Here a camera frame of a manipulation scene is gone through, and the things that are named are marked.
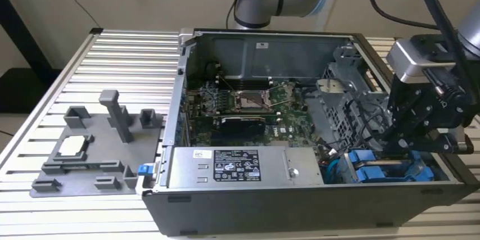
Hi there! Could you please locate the metal disk bay cage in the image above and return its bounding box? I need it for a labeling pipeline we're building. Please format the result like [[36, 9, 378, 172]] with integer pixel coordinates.
[[310, 44, 395, 152]]

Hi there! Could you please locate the hard disk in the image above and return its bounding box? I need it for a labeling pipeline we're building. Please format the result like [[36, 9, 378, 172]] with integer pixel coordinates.
[[347, 149, 435, 184]]

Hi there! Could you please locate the open black PC case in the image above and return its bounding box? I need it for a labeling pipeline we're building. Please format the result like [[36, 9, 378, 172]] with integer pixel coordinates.
[[140, 28, 480, 237]]

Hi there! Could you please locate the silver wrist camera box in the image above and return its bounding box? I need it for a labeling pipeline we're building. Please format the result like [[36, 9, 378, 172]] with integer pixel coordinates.
[[386, 37, 458, 83]]

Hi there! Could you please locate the grey parts rack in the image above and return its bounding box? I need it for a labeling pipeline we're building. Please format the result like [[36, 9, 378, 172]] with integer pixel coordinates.
[[28, 89, 166, 198]]

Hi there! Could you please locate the green motherboard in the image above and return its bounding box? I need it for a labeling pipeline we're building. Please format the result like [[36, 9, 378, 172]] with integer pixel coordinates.
[[186, 81, 327, 148]]

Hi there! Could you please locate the black RAM slot bank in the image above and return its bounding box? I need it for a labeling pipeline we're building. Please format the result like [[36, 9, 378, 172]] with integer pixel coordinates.
[[220, 108, 280, 117], [220, 78, 274, 89]]

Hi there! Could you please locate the blue data cable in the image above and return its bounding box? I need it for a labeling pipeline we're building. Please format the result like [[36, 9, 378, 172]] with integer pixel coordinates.
[[323, 154, 343, 184]]

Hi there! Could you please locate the black desk frame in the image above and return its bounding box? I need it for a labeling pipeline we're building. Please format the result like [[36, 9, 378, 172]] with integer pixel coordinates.
[[0, 0, 63, 114]]

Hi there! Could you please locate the silver CPU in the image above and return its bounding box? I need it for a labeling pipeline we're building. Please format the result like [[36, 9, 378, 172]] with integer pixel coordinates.
[[56, 135, 91, 156]]

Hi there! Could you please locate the black side camera mount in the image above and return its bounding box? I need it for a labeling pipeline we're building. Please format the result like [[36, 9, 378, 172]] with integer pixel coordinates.
[[431, 129, 474, 153]]

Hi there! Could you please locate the silver power supply unit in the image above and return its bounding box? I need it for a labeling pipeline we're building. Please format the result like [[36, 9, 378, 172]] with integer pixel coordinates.
[[167, 146, 326, 189]]

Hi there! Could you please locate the black disk wire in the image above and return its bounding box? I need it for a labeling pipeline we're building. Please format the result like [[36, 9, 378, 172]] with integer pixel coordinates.
[[366, 105, 394, 142], [322, 92, 376, 147]]

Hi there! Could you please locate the metal socket cover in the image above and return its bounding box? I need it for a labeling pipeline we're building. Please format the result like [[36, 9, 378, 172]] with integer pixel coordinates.
[[266, 80, 298, 106]]

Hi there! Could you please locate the CPU socket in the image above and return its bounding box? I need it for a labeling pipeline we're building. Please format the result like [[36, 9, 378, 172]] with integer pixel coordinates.
[[232, 89, 272, 111]]

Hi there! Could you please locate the blue case latch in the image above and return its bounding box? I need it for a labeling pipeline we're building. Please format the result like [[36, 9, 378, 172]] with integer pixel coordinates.
[[138, 163, 155, 180]]

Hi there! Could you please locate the thin metal locking lever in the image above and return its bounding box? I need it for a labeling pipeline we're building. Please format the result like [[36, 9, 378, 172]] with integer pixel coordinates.
[[218, 73, 238, 94]]

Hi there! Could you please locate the black graphics card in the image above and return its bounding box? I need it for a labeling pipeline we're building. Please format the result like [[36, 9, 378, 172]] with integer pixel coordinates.
[[219, 115, 268, 139]]

